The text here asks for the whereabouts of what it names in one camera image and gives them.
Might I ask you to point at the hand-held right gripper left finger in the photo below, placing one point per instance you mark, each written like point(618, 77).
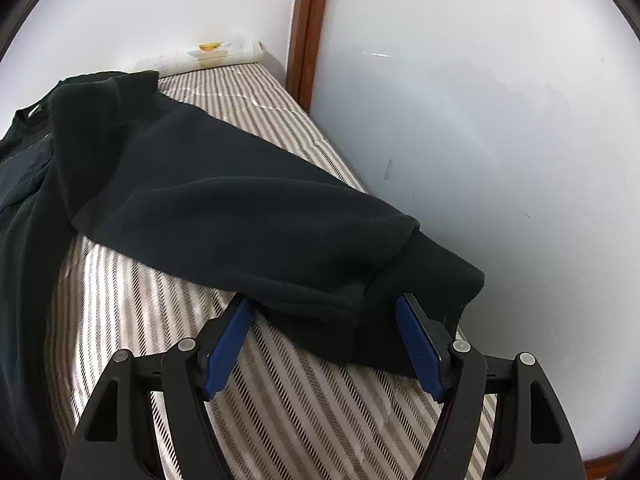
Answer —
point(227, 347)

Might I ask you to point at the brown wooden door frame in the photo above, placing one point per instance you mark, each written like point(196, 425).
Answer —
point(310, 35)

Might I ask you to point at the black sweater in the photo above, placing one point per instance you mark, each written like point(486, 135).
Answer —
point(225, 210)

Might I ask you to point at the striped bedspread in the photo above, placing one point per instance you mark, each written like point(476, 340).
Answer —
point(310, 410)

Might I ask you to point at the white patterned pillow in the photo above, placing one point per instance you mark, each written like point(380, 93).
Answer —
point(220, 57)

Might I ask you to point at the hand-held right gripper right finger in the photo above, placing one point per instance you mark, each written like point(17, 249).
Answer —
point(417, 347)

